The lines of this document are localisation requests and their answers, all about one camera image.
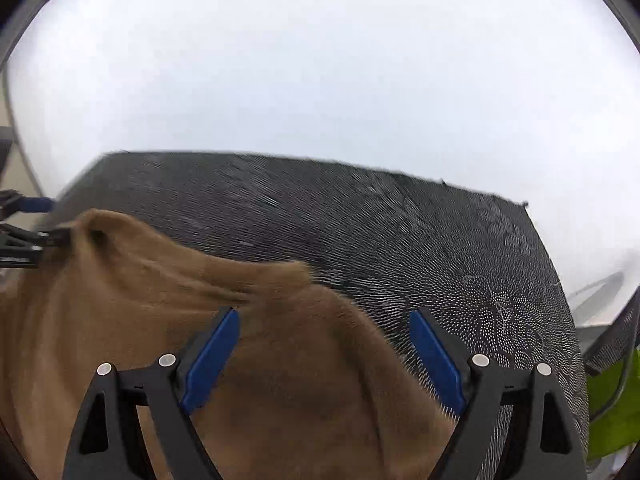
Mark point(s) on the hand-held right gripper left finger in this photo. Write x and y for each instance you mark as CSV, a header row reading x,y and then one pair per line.
x,y
210,360

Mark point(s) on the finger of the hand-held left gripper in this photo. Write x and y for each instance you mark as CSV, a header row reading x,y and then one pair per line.
x,y
32,204
30,242

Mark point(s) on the black mesh chair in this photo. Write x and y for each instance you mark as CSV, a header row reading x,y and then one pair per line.
x,y
620,330

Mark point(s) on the brown fleece garment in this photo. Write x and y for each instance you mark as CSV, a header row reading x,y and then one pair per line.
x,y
300,385

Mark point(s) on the dark grey patterned mat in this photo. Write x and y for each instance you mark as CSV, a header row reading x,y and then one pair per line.
x,y
350,220

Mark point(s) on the lime green cloth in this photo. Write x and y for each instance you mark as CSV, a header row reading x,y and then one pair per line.
x,y
607,410

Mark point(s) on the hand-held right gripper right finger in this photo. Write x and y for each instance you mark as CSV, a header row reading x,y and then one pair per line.
x,y
437,360

